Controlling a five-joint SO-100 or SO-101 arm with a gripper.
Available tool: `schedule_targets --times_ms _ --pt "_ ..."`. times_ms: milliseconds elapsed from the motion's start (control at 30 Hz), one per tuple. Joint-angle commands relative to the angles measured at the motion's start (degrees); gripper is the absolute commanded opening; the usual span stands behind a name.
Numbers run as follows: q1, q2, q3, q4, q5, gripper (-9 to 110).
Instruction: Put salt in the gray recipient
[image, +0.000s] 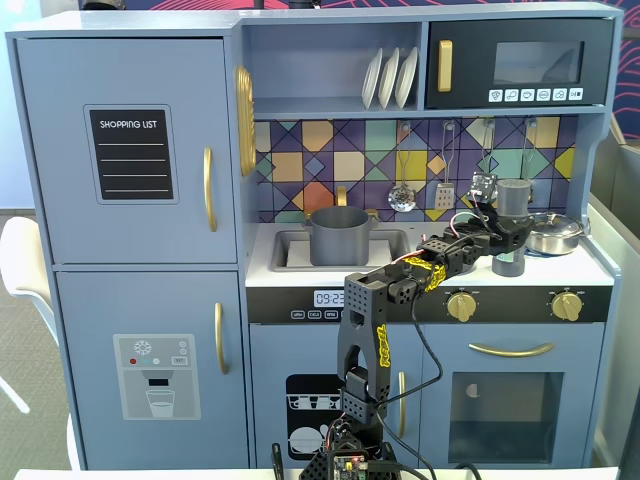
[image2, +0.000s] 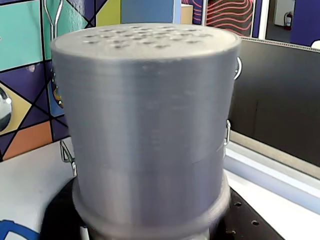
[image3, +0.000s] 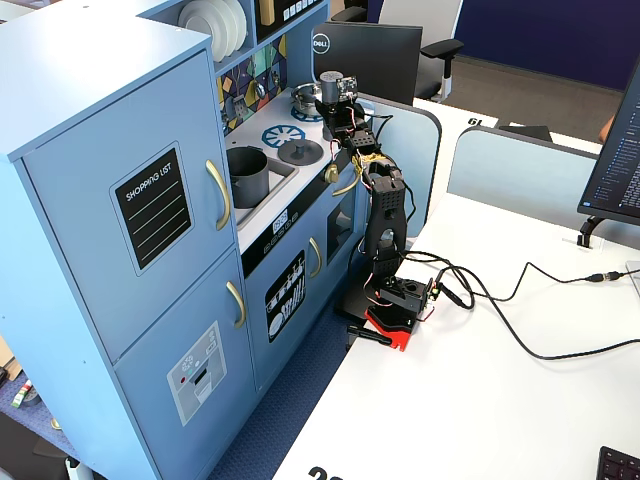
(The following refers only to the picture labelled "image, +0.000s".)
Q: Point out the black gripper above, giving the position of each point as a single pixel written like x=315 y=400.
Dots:
x=511 y=239

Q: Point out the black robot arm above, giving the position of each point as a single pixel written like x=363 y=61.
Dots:
x=357 y=310

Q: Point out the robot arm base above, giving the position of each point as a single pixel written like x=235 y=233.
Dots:
x=312 y=470

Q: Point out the steel toy pot with lid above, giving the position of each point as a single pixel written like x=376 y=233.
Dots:
x=555 y=232

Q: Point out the metal toy slotted spatula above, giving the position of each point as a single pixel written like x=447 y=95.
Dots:
x=444 y=197

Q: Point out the metal hanging toy utensil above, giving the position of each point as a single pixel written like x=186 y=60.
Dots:
x=528 y=160

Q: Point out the metal toy ladle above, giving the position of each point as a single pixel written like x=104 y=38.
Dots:
x=486 y=157

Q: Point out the gold stove knob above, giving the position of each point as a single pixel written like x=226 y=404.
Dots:
x=461 y=306
x=566 y=306

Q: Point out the metal toy skimmer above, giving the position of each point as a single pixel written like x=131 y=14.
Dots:
x=402 y=198

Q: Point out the gold toy faucet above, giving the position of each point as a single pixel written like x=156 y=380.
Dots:
x=341 y=196

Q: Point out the gray printed pot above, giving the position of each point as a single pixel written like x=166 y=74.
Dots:
x=339 y=240

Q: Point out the black toy microwave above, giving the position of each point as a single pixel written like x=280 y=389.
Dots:
x=470 y=60

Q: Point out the white toy plate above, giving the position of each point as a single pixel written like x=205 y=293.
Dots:
x=406 y=80
x=387 y=82
x=371 y=82

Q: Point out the blue oven door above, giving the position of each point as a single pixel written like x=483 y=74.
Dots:
x=500 y=400

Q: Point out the gray toy sink basin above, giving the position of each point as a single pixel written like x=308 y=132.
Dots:
x=280 y=250

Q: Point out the blue dishwasher door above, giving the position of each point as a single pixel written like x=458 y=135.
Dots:
x=267 y=360

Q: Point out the gold toy phone handset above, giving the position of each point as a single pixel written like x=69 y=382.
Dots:
x=245 y=120

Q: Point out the robot controller board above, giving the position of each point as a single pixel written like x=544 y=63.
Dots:
x=350 y=461

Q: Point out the black table clamp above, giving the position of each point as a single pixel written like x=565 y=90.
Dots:
x=277 y=462

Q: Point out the black shopping list chalkboard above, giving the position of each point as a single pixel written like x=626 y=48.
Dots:
x=131 y=170

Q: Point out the blue wooden toy kitchen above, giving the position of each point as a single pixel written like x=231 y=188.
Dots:
x=150 y=75

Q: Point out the blue lower fridge door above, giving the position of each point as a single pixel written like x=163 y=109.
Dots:
x=90 y=310

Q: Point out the blue fridge door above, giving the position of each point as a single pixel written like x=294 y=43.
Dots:
x=60 y=225
x=90 y=310

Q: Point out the blue upper fridge door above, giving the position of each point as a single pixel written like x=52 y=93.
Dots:
x=60 y=225

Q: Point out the white chair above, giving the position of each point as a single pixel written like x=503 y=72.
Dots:
x=22 y=260

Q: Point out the small wrist camera board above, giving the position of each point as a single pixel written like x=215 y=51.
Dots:
x=484 y=186

